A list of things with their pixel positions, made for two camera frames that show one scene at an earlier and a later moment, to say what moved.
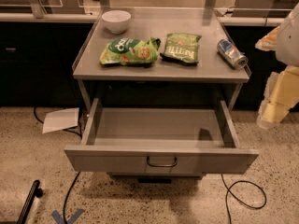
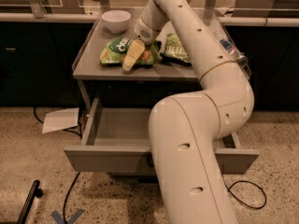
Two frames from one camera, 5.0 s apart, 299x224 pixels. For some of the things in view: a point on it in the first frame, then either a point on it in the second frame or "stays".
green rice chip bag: [127, 50] stays
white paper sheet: [61, 119] stays
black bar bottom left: [35, 191] stays
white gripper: [289, 46] to [147, 34]
